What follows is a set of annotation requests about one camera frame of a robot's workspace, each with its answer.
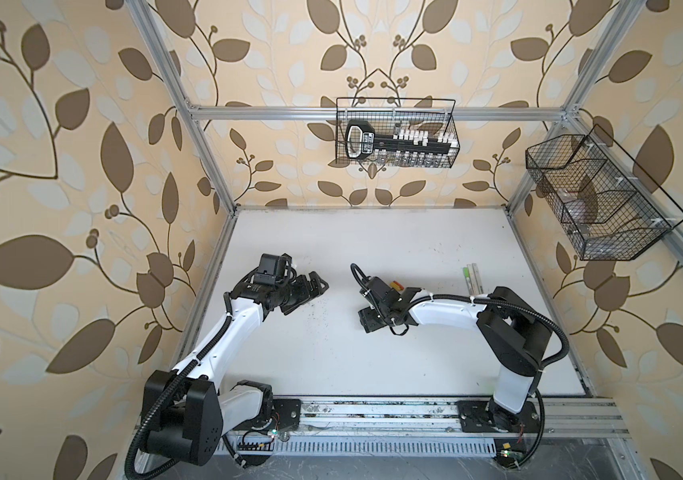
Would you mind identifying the white marker orange tip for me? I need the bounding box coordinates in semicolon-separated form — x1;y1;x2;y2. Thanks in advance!
465;263;481;296

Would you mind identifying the white marker pink tip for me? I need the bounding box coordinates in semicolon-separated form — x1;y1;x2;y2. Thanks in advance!
473;263;485;295

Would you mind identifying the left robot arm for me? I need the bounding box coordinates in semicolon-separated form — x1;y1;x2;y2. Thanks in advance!
124;254;329;479

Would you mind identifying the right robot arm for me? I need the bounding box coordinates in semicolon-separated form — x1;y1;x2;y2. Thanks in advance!
353;270;571;420

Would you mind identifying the black white tool in basket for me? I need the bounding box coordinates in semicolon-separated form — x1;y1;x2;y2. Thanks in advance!
341;120;459;162

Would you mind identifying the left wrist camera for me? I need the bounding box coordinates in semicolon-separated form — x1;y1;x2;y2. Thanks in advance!
254;254;295;288

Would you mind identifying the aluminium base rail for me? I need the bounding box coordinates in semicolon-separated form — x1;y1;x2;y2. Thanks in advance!
130;393;631;438

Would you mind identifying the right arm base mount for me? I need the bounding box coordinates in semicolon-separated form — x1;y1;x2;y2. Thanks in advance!
457;400;543;435

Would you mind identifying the back wire basket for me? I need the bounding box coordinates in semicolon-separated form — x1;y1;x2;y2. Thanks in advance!
335;96;461;169

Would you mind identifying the aluminium cage frame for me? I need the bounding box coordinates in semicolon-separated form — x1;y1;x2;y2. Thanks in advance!
124;0;683;480

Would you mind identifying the side wire basket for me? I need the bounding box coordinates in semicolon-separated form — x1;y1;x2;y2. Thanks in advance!
525;124;683;261

